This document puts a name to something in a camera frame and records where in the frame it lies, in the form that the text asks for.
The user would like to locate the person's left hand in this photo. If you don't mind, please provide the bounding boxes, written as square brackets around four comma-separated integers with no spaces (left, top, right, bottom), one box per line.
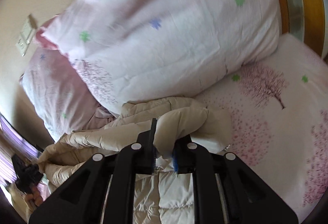
[24,186,43,211]

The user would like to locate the pink floral left pillow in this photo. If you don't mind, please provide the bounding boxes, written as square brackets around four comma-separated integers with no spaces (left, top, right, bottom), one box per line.
[20,48,115,141]

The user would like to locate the pink floral bed sheet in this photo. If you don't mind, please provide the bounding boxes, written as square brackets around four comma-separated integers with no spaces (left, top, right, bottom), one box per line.
[197,34,327,221]

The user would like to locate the pink floral pillow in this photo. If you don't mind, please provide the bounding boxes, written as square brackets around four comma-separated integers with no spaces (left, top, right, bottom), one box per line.
[20,48,115,141]
[36,0,279,115]

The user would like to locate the pink floral right pillow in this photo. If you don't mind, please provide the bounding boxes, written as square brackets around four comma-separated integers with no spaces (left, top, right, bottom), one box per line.
[36,0,279,115]

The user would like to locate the cream quilted down jacket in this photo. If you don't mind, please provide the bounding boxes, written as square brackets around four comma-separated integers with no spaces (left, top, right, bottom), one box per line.
[38,97,232,223]

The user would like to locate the wooden headboard frame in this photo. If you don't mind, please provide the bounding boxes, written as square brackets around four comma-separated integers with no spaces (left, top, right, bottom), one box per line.
[279,0,327,59]

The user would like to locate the white wall socket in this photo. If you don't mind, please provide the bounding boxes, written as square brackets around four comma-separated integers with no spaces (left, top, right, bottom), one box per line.
[16,14,38,56]

